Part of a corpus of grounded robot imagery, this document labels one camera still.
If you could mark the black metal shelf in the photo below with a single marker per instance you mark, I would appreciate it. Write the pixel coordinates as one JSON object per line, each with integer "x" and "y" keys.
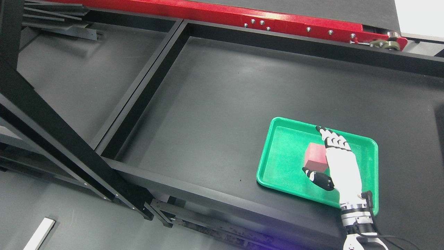
{"x": 201, "y": 136}
{"x": 83, "y": 74}

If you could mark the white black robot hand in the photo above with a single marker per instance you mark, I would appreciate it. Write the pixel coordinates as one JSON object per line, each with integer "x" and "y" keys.
{"x": 344, "y": 171}

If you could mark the red conveyor frame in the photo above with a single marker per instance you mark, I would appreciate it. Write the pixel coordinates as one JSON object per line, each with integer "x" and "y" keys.
{"x": 286, "y": 23}

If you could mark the silver black robot forearm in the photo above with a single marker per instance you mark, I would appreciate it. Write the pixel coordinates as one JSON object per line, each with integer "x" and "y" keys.
{"x": 360, "y": 228}

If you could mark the black metal shelf right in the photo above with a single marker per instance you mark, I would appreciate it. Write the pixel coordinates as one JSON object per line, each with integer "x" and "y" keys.
{"x": 201, "y": 136}

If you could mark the pink block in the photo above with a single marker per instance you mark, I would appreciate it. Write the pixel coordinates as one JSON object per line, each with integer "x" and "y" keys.
{"x": 315, "y": 158}

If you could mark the green plastic tray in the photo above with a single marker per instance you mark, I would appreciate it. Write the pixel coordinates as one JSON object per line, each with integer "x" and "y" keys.
{"x": 284, "y": 156}

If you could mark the black metal shelf left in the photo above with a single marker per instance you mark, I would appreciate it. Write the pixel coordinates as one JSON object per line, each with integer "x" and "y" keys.
{"x": 83, "y": 74}

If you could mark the white table with leg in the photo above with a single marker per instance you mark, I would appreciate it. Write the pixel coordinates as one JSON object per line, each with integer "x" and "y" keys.
{"x": 40, "y": 234}

